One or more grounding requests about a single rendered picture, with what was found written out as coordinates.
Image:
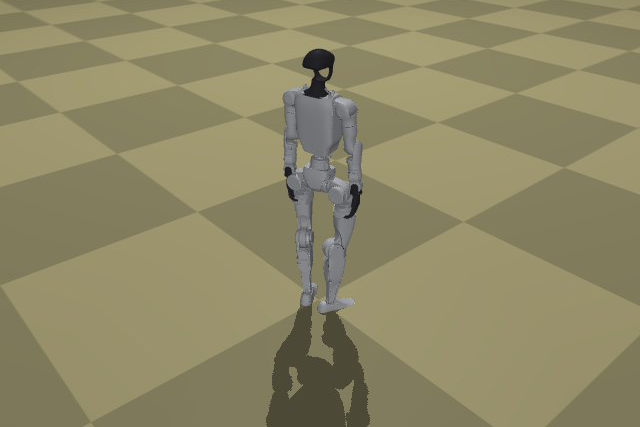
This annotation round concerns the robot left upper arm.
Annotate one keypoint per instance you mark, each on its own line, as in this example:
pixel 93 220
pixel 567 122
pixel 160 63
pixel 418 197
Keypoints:
pixel 290 117

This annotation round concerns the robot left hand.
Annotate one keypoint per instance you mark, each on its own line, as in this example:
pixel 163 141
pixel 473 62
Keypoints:
pixel 288 171

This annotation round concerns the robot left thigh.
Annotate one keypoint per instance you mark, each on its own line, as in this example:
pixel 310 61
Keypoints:
pixel 303 207

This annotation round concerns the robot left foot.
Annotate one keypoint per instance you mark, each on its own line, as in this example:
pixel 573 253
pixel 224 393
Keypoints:
pixel 306 298

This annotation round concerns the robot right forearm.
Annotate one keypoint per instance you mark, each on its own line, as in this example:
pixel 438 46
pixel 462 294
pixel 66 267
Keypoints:
pixel 354 166

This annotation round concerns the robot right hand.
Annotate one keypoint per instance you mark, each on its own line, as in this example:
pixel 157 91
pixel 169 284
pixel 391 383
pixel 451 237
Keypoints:
pixel 355 200

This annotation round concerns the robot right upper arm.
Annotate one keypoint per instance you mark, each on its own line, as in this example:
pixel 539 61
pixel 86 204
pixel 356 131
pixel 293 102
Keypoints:
pixel 346 110

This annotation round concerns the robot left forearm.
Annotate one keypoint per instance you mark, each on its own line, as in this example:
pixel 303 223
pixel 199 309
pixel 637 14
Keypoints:
pixel 290 154

